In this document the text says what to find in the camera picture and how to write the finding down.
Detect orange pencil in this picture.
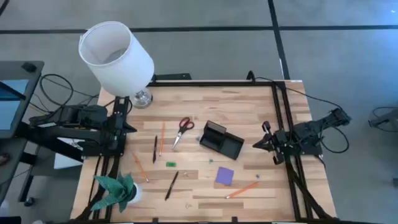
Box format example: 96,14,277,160
159,122,166,157
132,151,150,184
225,181,261,200

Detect grey side desk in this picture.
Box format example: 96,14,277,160
0,60,45,206

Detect black pen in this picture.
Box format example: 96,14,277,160
164,170,180,202
152,134,159,164

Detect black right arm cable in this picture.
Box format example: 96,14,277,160
247,70,351,154

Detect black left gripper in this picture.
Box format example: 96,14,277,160
105,112,137,151

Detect monitor with blue screen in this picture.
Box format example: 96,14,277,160
0,79,30,139

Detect green plant in white pot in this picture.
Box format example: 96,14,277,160
90,172,144,214

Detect black mesh desk organizer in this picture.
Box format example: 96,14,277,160
199,120,245,161

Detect white shade table lamp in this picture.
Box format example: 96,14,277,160
78,21,155,110

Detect white box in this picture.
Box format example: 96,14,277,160
53,136,85,170

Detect red-handled scissors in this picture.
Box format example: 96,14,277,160
171,116,195,151

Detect black floor cables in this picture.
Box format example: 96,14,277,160
39,73,100,108

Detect purple sticky note pad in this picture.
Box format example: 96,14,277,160
215,166,235,187

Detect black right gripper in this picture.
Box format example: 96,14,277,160
252,121,289,166

